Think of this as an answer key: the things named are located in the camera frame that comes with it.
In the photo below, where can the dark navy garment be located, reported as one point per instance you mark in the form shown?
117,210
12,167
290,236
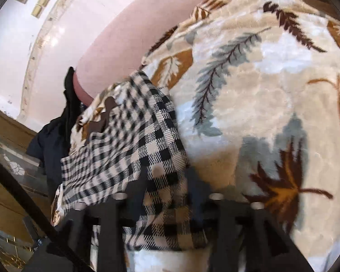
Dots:
55,144

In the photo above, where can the pink padded headboard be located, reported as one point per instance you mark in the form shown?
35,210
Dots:
130,28

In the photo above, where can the black and beige checked shirt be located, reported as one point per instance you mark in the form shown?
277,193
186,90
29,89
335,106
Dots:
130,136

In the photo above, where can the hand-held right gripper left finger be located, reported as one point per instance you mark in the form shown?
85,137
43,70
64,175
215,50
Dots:
110,232

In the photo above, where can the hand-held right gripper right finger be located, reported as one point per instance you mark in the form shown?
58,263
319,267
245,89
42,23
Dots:
199,188

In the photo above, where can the leaf print plush blanket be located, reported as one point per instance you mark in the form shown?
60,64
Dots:
260,96

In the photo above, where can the wooden cabinet with glass door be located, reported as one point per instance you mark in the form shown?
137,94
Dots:
8,181

